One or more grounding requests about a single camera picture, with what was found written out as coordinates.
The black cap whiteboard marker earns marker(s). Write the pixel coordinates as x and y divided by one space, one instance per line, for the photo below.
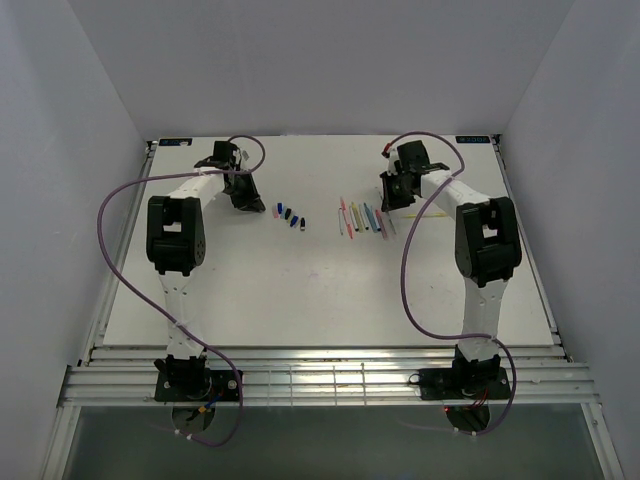
363 217

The blue corner label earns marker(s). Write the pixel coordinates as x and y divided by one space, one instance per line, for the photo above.
472 139
175 142

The blue pen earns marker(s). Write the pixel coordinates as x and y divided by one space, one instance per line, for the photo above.
371 217

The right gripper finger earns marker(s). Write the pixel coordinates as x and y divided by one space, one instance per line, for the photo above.
401 192
387 192

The right blue corner label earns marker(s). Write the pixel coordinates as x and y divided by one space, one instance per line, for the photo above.
472 139

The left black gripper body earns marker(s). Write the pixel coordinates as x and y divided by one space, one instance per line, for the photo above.
229 190

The white marker black cap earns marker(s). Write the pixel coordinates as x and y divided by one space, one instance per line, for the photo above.
341 222

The yellow highlighter pen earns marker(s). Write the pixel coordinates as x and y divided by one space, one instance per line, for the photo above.
357 218

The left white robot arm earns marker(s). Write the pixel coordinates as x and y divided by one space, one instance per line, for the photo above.
176 239

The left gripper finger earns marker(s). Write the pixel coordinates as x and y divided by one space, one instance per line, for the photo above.
244 187
255 205

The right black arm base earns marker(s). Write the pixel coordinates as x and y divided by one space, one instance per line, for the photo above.
464 379

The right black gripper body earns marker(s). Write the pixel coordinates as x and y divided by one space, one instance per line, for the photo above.
401 173

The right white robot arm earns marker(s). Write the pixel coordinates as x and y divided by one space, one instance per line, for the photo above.
487 246

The pink highlighter pen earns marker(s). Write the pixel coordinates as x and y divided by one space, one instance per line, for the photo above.
347 218

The yellow highlighter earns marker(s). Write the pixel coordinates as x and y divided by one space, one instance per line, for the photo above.
425 216

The left blue corner label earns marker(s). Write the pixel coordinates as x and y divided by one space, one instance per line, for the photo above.
175 142

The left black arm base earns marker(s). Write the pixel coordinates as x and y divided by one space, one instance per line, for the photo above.
191 380

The white wire guard grid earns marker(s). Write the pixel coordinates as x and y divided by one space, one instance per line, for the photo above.
329 386

